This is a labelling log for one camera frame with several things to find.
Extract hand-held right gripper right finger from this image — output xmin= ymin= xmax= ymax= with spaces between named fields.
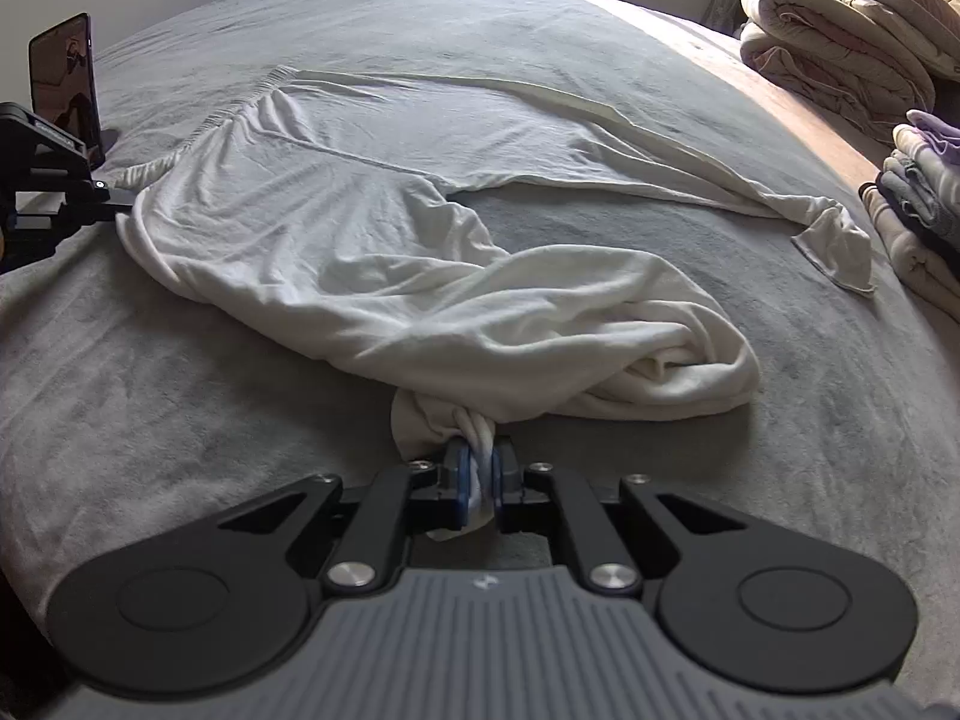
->
xmin=491 ymin=435 xmax=751 ymax=597

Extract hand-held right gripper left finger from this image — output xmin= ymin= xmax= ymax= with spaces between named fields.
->
xmin=217 ymin=439 xmax=475 ymax=597

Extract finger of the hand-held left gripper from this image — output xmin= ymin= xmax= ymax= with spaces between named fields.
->
xmin=66 ymin=178 xmax=140 ymax=232

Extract white pants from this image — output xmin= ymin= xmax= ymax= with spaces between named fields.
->
xmin=116 ymin=66 xmax=877 ymax=545

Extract black smartphone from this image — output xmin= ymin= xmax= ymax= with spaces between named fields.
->
xmin=28 ymin=13 xmax=104 ymax=166

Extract grey bed cover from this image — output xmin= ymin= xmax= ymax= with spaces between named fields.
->
xmin=0 ymin=0 xmax=960 ymax=691

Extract folded grey garment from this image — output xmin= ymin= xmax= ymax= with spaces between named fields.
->
xmin=877 ymin=169 xmax=960 ymax=241

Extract folded beige pink quilt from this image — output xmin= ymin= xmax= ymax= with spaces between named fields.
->
xmin=739 ymin=0 xmax=938 ymax=117

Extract folded purple garment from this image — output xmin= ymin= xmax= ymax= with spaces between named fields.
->
xmin=906 ymin=109 xmax=960 ymax=162

